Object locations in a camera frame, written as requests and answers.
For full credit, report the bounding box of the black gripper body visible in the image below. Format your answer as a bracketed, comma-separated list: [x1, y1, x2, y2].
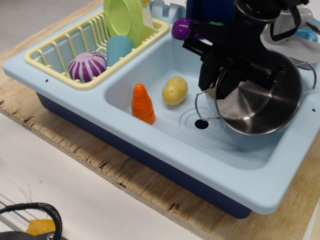
[183, 20, 287, 90]

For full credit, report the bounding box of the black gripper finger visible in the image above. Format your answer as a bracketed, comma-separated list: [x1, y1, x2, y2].
[215, 69, 247, 100]
[198, 56, 220, 88]

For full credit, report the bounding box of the stainless steel pot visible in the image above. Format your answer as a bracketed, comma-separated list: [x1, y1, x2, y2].
[203, 49, 315, 136]

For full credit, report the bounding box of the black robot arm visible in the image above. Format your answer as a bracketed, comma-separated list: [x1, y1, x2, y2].
[183, 0, 309, 99]

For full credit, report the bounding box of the light blue toy sink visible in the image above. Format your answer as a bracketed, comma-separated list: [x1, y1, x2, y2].
[2, 0, 320, 220]

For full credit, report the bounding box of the yellow toy potato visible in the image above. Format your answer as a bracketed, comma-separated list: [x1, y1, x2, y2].
[162, 76, 189, 106]

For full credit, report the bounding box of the green plastic dish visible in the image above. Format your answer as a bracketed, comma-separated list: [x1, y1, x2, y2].
[209, 21, 225, 26]

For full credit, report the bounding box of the grey toy faucet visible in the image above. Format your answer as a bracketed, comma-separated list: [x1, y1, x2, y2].
[260, 7, 320, 67]

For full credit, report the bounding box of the purple toy eggplant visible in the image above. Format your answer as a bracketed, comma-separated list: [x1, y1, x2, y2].
[171, 18, 194, 40]

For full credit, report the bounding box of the dark blue box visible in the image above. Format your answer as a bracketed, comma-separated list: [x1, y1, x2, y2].
[185, 0, 236, 26]

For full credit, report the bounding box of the orange toy carrot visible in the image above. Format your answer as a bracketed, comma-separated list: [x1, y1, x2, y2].
[131, 83, 156, 125]

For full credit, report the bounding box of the white toy bottle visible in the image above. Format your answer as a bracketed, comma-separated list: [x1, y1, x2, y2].
[140, 0, 154, 28]

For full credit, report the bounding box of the light blue plastic cup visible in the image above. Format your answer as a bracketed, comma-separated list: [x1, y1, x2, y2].
[106, 35, 134, 67]

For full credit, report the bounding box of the green plastic plate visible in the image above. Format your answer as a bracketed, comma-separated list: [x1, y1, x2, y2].
[103, 0, 144, 48]

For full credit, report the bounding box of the yellow dish drying rack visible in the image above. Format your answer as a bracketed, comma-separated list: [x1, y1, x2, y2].
[24, 10, 170, 91]

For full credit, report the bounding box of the purple striped bowl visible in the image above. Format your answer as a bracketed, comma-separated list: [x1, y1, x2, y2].
[68, 51, 107, 83]

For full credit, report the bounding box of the plywood board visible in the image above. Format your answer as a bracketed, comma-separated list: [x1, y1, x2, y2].
[0, 0, 320, 240]

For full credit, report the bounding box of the yellow tape piece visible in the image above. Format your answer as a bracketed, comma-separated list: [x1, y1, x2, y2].
[25, 219, 56, 236]

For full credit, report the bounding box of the black braided cable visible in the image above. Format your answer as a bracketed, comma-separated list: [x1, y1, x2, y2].
[0, 202, 63, 240]

